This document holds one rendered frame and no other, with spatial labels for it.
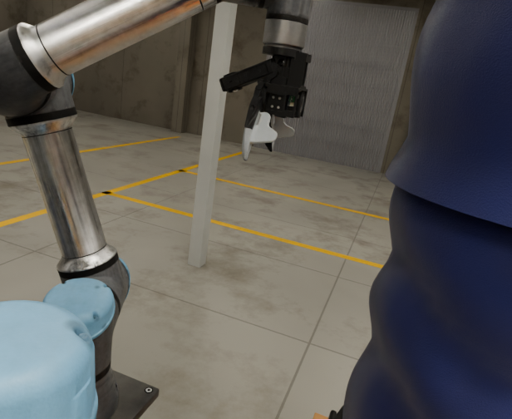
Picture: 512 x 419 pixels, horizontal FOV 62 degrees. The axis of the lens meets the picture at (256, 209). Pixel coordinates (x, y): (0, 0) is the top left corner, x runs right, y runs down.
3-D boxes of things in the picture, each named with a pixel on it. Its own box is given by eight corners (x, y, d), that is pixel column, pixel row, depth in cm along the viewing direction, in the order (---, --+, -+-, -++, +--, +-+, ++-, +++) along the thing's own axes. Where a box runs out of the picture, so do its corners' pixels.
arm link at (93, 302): (28, 381, 70) (27, 308, 66) (56, 332, 83) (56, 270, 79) (103, 384, 72) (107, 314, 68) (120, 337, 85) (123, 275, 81)
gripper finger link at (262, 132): (267, 157, 72) (283, 111, 75) (234, 150, 74) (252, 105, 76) (269, 165, 75) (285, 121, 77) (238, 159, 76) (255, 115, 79)
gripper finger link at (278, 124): (292, 155, 88) (291, 120, 81) (265, 150, 90) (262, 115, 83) (296, 145, 90) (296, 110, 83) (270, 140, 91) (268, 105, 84)
